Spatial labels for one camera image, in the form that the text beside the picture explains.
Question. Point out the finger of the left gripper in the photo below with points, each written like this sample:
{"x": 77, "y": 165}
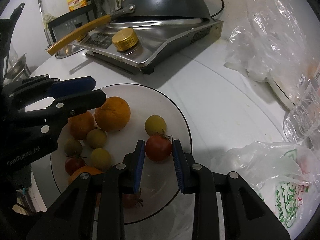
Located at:
{"x": 67, "y": 106}
{"x": 62, "y": 86}

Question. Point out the red cherry tomato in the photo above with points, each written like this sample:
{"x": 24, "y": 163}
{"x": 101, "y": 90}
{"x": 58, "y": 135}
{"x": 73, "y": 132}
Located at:
{"x": 72, "y": 164}
{"x": 133, "y": 200}
{"x": 158, "y": 148}

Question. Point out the black wok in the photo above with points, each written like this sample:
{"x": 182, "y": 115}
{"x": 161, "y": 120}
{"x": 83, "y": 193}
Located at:
{"x": 168, "y": 8}

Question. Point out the steel bowl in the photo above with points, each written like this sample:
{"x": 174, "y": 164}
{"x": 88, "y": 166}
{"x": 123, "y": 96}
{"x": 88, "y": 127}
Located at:
{"x": 19, "y": 68}

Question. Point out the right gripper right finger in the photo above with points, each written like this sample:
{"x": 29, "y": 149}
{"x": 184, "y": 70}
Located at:
{"x": 245, "y": 215}

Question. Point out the large orange mandarin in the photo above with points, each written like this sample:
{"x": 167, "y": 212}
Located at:
{"x": 113, "y": 115}

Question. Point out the green printed plastic bag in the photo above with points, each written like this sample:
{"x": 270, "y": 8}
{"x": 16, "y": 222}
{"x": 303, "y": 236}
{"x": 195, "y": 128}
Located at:
{"x": 284, "y": 175}

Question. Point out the brass stove knob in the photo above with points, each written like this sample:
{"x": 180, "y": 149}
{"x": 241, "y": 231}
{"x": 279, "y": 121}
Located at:
{"x": 125, "y": 39}

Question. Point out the greenish cherry tomato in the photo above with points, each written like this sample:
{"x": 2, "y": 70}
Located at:
{"x": 72, "y": 147}

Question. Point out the white ceramic plate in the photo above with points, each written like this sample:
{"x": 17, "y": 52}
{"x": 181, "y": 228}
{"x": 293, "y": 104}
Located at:
{"x": 158, "y": 183}

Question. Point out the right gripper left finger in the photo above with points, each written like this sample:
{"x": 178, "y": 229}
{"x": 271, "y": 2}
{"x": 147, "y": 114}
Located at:
{"x": 92, "y": 206}

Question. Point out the yellow cherry tomato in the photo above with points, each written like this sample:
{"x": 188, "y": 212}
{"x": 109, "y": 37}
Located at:
{"x": 155, "y": 124}
{"x": 96, "y": 138}
{"x": 101, "y": 159}

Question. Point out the stainless steel gas stove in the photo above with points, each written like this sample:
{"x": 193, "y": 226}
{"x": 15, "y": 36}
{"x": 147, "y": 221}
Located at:
{"x": 158, "y": 40}

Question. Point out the yellow wok handle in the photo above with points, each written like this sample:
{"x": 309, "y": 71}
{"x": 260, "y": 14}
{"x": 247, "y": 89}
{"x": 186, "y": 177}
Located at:
{"x": 86, "y": 28}

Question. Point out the clear plastic bag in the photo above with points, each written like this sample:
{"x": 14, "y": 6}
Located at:
{"x": 272, "y": 44}

